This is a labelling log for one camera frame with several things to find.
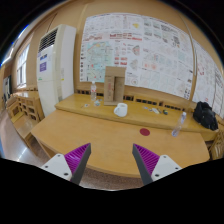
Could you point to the clear bottle with red label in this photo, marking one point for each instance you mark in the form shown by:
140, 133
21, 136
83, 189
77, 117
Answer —
93, 91

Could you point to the clear plastic water bottle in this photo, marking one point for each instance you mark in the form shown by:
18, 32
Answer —
179, 124

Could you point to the right white wall poster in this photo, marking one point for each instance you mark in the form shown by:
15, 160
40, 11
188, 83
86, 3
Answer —
210, 82

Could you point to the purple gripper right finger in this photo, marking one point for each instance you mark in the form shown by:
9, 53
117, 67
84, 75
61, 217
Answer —
151, 166

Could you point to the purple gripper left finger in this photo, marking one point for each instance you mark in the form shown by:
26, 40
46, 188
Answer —
70, 166

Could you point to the white standing air conditioner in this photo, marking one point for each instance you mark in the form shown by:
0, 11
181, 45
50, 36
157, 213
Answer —
55, 66

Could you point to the large white wall poster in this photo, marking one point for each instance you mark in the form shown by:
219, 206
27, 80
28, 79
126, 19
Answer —
156, 55

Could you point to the red round coaster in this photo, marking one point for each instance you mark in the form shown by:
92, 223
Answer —
144, 132

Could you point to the small bottle cap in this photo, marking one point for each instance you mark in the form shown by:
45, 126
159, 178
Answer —
97, 103

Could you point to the small white items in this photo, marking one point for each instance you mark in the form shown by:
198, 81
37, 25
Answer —
152, 110

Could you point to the black bag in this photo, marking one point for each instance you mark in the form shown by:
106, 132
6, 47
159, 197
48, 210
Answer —
204, 115

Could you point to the white ceramic mug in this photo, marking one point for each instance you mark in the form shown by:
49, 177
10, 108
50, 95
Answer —
121, 110

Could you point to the window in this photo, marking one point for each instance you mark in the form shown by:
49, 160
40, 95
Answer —
21, 67

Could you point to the brown cardboard box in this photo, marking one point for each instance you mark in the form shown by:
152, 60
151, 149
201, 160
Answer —
114, 85

